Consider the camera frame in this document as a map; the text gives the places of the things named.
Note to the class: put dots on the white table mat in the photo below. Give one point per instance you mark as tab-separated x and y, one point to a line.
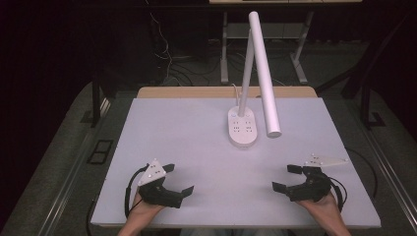
203	157

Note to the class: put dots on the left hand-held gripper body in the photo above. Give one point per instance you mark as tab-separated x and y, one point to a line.
156	193

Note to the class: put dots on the metal floor rail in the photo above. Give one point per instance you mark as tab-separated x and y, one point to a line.
390	170
70	177

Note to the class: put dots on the white desk lamp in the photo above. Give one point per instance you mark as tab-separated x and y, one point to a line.
264	72

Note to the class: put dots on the person's right hand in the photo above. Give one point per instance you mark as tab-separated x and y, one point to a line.
324	209

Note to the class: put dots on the wooden table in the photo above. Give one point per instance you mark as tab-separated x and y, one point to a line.
183	92

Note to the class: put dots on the person's left hand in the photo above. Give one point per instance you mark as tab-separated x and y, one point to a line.
142	213

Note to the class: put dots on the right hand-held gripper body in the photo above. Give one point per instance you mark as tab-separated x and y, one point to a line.
311	190

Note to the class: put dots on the black metal stand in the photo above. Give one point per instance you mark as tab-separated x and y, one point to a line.
96	101
367	98

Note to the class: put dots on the grey metal desk frame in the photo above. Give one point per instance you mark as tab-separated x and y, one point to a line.
226	55

